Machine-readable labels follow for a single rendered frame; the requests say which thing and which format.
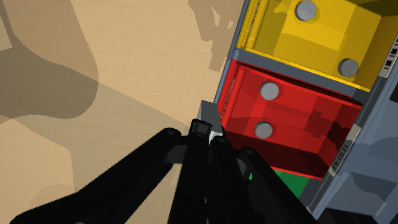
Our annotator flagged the red bin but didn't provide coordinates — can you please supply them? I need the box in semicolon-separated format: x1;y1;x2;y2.
219;63;363;180

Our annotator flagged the grey steel disc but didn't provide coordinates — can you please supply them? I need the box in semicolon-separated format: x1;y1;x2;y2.
254;121;272;139
338;58;358;77
294;0;316;21
259;81;279;100

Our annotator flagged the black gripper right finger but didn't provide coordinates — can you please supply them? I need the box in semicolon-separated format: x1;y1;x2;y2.
206;102;319;224

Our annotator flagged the yellow bin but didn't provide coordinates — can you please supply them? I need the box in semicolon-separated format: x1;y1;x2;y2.
244;0;398;92

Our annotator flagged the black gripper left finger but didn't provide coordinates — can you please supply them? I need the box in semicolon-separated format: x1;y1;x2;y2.
9;100;213;224

